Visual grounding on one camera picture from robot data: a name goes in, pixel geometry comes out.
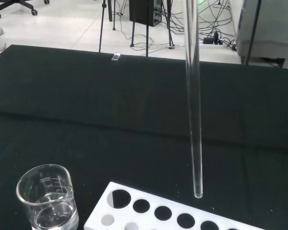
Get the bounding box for black computer tower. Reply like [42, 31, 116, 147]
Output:
[129, 0, 163, 27]

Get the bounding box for tangled black floor cables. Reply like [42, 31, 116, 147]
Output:
[158, 0, 238, 51]

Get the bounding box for grey cabinet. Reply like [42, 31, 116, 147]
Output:
[235, 0, 288, 59]

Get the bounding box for white test tube rack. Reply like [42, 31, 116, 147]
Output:
[83, 181, 267, 230]

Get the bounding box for clear glass beaker with liquid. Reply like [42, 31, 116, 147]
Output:
[16, 164, 80, 230]

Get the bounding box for black office chair base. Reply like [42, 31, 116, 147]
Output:
[0, 0, 51, 19]

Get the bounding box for white power strip with plugs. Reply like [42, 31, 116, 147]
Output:
[202, 32, 225, 46]

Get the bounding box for black tripod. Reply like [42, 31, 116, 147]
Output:
[98, 0, 117, 53]
[130, 0, 175, 58]

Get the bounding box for black bench cloth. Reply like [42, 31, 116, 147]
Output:
[0, 44, 288, 230]

